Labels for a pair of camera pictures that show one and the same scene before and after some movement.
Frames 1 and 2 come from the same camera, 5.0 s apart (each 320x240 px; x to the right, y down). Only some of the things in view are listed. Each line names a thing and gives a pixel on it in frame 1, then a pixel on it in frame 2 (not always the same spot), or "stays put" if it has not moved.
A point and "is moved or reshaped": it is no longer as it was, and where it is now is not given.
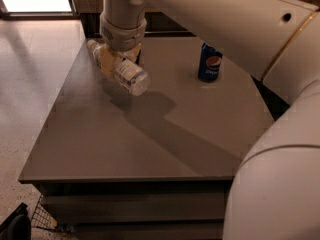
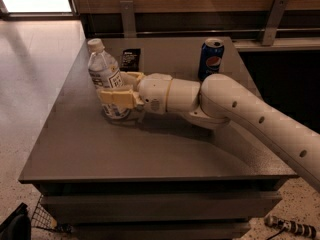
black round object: (17, 226) stays put
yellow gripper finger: (133, 54) → (132, 78)
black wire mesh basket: (42, 218) stays put
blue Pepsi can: (209, 64) stays put
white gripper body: (124, 35) → (154, 92)
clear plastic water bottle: (136, 80) is moved or reshaped
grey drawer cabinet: (157, 165) stays put
